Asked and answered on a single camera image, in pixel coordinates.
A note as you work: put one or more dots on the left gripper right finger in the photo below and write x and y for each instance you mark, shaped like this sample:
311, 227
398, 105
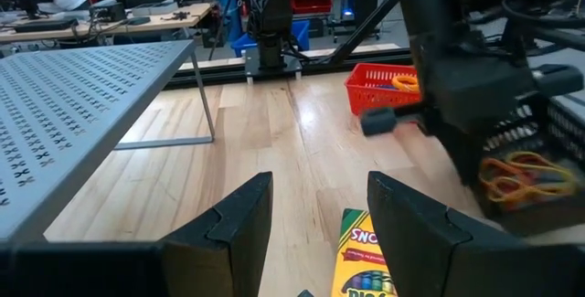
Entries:
420, 242

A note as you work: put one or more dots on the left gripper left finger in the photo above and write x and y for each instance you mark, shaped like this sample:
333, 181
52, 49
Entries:
242, 224

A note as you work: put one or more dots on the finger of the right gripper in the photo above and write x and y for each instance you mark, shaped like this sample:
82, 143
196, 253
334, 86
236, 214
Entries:
475, 155
454, 155

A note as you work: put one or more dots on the yellow Crayola crayon box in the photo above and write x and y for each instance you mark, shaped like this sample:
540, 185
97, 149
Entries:
356, 260

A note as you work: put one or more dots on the black plastic basket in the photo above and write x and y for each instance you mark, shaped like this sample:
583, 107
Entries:
539, 221

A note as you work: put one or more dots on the red plastic basket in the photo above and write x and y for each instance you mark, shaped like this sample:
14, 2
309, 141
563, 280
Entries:
365, 100

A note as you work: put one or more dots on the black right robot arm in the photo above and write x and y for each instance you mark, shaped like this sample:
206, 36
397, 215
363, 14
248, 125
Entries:
274, 13

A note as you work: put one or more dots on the wooden desk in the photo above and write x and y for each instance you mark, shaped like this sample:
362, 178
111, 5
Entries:
151, 25

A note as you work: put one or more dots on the red storage bin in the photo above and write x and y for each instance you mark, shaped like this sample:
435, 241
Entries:
311, 2

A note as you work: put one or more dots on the blue plastic bin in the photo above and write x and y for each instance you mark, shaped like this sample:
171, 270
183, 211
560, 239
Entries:
242, 43

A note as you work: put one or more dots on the grey perforated metal shelf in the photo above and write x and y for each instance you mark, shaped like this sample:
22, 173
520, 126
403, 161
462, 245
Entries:
68, 105

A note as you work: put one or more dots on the black computer mouse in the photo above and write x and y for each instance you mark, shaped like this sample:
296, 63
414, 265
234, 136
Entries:
138, 21

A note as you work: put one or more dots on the black desktop device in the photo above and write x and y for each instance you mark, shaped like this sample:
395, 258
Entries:
107, 11

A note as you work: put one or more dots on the black keyboard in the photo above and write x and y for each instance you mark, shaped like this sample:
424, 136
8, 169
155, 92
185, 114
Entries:
45, 25

